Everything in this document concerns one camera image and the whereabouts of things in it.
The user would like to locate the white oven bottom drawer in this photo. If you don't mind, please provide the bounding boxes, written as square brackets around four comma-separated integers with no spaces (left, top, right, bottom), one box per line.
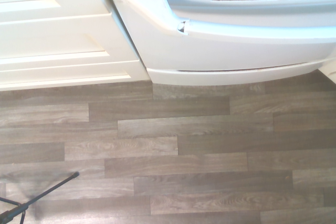
[111,0,336,72]

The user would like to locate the cream cabinet beside oven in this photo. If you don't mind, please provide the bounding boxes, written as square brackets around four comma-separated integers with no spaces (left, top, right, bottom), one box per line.
[318,60,336,83]

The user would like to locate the cream cabinet doors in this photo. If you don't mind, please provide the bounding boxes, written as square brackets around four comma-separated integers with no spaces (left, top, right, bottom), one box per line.
[0,0,152,91]

